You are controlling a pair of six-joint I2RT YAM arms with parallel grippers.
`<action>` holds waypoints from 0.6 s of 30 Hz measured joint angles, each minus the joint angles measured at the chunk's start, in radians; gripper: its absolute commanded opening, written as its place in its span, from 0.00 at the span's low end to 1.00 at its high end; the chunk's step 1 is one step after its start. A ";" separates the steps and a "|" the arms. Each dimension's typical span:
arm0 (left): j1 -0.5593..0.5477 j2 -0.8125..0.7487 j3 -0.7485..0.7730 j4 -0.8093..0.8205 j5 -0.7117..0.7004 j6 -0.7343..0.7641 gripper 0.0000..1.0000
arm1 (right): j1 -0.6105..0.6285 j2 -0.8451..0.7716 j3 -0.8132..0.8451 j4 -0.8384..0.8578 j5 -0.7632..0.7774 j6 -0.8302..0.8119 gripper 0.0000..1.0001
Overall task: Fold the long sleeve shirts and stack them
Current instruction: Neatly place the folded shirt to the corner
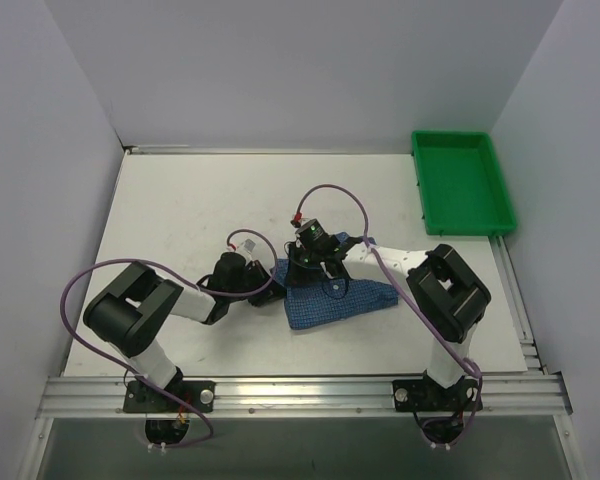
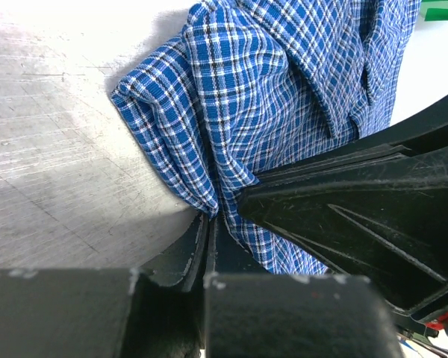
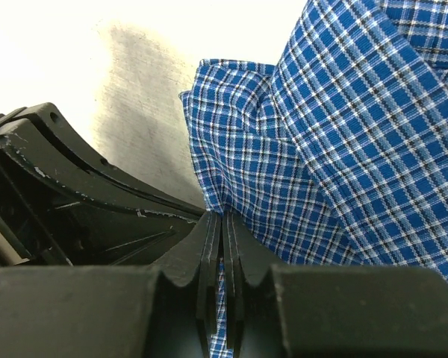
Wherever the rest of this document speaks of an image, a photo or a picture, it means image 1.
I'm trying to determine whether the blue checkered long sleeve shirt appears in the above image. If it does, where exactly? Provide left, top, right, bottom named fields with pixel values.
left=275, top=242, right=399, bottom=331

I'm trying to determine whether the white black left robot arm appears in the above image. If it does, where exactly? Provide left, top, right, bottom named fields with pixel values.
left=83, top=252, right=286, bottom=411

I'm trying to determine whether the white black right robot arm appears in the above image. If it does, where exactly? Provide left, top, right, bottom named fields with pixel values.
left=289, top=219, right=491, bottom=409

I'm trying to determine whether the green plastic bin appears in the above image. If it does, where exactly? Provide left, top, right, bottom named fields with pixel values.
left=411, top=130, right=517, bottom=237

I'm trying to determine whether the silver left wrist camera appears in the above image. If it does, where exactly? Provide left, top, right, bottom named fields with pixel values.
left=228, top=239, right=256, bottom=262

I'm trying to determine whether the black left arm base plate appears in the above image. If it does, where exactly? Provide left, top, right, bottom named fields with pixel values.
left=122, top=380, right=216, bottom=414

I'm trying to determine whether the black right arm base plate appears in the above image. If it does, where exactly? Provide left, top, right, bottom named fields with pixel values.
left=392, top=378, right=483, bottom=413

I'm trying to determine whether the aluminium front frame rail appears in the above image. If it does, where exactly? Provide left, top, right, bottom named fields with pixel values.
left=37, top=374, right=571, bottom=420

